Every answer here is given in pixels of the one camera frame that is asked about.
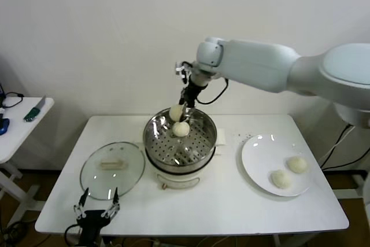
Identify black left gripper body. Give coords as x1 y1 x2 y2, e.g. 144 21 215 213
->
77 209 112 247

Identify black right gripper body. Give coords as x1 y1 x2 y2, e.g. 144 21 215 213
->
184 82 208 108

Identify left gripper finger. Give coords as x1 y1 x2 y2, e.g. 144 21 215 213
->
101 186 121 219
73 187 90 219

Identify white steamed baozi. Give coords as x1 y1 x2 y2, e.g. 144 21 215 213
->
168 104 184 123
172 121 191 137
270 169 293 189
286 156 309 174

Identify round glass pot lid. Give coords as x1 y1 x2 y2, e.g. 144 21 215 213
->
80 141 146 201

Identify stainless steel steamer basket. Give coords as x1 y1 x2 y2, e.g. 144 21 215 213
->
135 106 227 172

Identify white round plate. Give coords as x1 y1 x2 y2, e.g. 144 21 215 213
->
241 134 312 197

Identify white side table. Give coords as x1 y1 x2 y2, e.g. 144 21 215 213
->
0 97 55 229

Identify blue small device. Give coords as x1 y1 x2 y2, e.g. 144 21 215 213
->
0 118 11 137

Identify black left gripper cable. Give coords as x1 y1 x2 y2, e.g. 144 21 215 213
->
64 223 84 247

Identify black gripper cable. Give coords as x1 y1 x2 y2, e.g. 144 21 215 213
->
64 223 84 247
195 78 230 105

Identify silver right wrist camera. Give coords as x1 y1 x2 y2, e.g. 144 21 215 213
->
175 61 194 82

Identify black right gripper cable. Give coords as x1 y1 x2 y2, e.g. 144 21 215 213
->
195 78 230 105

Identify black floor cables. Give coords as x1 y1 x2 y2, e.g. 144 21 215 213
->
0 220 29 247

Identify green handled knife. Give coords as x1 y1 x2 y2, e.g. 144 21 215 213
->
23 95 47 123

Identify black cable on side table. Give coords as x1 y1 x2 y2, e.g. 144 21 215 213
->
0 92 25 109

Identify black power cable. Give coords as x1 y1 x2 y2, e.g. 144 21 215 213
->
320 125 361 171

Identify white metal floor frame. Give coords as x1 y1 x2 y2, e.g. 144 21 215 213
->
326 167 367 201

